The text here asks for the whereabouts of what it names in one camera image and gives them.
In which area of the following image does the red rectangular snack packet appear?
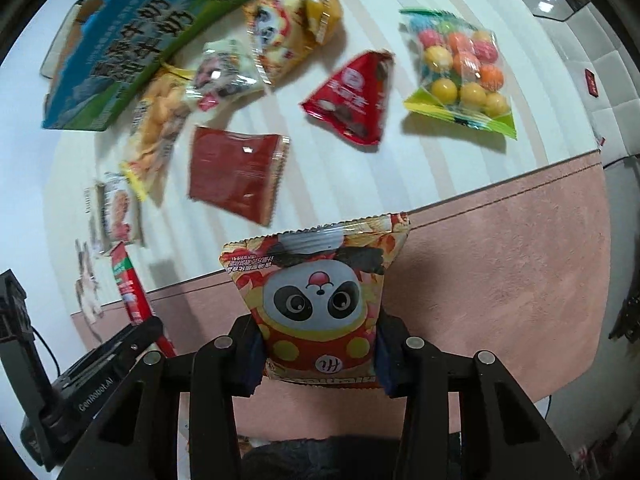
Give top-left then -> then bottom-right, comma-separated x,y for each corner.
109,242 -> 177,360

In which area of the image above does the white beige Franzzi packet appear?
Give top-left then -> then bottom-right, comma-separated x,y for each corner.
84,182 -> 108,255

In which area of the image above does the red panda snack bag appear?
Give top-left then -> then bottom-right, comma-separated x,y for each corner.
219,212 -> 410,389

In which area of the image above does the dark red jelly packet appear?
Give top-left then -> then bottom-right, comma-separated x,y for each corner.
189,126 -> 290,226

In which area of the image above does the white cookie packet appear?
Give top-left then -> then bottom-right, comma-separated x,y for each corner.
102,172 -> 142,245

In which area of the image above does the yellow biscuit bag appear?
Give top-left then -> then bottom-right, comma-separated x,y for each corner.
120,64 -> 194,202

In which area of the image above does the white quilted chair left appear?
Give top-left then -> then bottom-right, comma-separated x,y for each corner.
39,0 -> 85,79

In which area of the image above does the white quilted chair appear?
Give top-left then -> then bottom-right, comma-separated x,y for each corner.
532,0 -> 639,166
39,0 -> 85,79

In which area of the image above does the colourful candy balls bag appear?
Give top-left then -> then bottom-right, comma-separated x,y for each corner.
400,8 -> 518,140

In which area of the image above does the small red packet on chair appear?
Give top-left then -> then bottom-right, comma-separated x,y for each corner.
585,68 -> 599,99

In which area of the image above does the red triangular snack packet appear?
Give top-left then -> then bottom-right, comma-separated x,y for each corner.
299,50 -> 394,148

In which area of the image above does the small white cow packet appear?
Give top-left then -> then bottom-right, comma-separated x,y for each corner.
184,39 -> 264,113

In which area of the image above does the white quilted chair right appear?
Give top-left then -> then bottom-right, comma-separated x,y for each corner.
532,0 -> 639,166

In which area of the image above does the cardboard milk box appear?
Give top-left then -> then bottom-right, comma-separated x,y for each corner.
42,0 -> 250,131

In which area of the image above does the yellow panda snack bag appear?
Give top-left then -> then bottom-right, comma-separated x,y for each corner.
243,0 -> 343,86

